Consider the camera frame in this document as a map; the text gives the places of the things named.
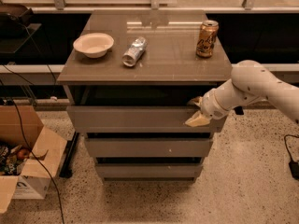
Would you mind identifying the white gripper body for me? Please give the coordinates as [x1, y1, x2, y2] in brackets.
[201, 88, 232, 119]

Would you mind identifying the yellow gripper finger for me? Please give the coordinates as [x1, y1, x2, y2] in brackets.
[185, 111, 210, 127]
[188, 96, 202, 107]

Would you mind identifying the grey top drawer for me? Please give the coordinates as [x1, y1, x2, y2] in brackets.
[67, 105, 226, 133]

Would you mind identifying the grey drawer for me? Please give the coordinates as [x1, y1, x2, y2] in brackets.
[95, 165, 203, 178]
[67, 105, 226, 133]
[85, 139, 212, 158]

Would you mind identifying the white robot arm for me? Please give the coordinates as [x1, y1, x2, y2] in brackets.
[185, 60, 299, 127]

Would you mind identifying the grey drawer cabinet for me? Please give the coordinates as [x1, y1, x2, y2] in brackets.
[58, 10, 231, 181]

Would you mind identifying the grey middle drawer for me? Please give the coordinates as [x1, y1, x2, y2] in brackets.
[85, 139, 212, 158]

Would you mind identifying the grey bottom drawer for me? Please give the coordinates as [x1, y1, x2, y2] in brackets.
[95, 165, 203, 178]

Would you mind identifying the open cardboard box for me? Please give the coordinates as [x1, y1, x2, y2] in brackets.
[0, 105, 66, 214]

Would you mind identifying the gold soda can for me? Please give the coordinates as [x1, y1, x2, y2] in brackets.
[196, 20, 219, 58]

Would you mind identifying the crushed silver can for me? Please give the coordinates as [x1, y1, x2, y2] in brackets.
[122, 36, 148, 67]

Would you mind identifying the black power adapter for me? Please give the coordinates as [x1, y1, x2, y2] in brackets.
[284, 134, 299, 180]

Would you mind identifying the white bowl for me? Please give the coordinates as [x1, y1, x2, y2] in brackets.
[73, 33, 114, 58]

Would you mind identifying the black metal floor bar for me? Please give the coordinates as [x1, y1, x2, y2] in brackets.
[59, 132, 79, 178]

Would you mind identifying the red apple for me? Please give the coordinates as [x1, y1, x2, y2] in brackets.
[17, 148, 30, 161]

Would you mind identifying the black equipment on left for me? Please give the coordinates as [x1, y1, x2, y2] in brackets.
[0, 4, 41, 55]

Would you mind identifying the black floor cable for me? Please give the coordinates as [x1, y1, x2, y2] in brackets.
[0, 63, 66, 224]

